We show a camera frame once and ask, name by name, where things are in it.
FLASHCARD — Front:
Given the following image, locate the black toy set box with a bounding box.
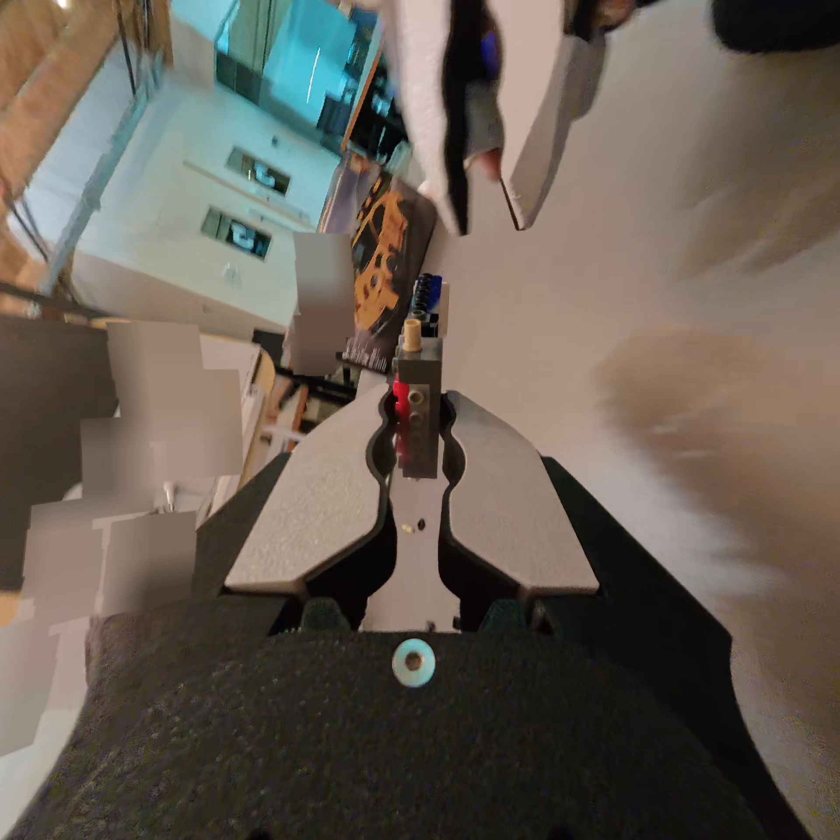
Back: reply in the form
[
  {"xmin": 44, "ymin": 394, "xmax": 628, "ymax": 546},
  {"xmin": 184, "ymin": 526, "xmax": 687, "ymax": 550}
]
[{"xmin": 320, "ymin": 156, "xmax": 439, "ymax": 375}]

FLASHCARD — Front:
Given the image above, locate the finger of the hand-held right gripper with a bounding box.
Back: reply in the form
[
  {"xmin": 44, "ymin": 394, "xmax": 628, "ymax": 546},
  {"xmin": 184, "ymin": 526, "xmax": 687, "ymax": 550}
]
[
  {"xmin": 500, "ymin": 29, "xmax": 608, "ymax": 232},
  {"xmin": 377, "ymin": 0, "xmax": 472, "ymax": 237}
]

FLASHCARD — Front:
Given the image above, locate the grey desk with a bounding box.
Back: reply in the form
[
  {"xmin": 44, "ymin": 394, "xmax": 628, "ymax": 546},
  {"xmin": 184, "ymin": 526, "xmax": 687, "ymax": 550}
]
[{"xmin": 357, "ymin": 0, "xmax": 840, "ymax": 840}]

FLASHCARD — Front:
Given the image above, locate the dark toy brick assembly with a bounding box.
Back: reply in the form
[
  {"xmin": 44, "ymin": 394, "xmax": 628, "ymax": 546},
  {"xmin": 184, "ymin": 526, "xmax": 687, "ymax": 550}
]
[{"xmin": 392, "ymin": 272, "xmax": 452, "ymax": 480}]

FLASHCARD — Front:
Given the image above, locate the white office booth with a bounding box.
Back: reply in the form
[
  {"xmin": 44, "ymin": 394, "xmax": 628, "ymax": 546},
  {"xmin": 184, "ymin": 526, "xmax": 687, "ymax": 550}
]
[{"xmin": 26, "ymin": 39, "xmax": 358, "ymax": 339}]

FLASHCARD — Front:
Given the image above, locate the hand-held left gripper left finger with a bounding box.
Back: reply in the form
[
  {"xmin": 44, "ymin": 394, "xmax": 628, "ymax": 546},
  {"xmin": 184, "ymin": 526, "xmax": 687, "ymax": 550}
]
[{"xmin": 224, "ymin": 384, "xmax": 399, "ymax": 597}]

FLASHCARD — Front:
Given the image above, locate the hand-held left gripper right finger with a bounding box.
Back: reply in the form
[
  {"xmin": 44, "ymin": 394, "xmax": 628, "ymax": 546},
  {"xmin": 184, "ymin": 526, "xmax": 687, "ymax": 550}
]
[{"xmin": 438, "ymin": 390, "xmax": 599, "ymax": 598}]

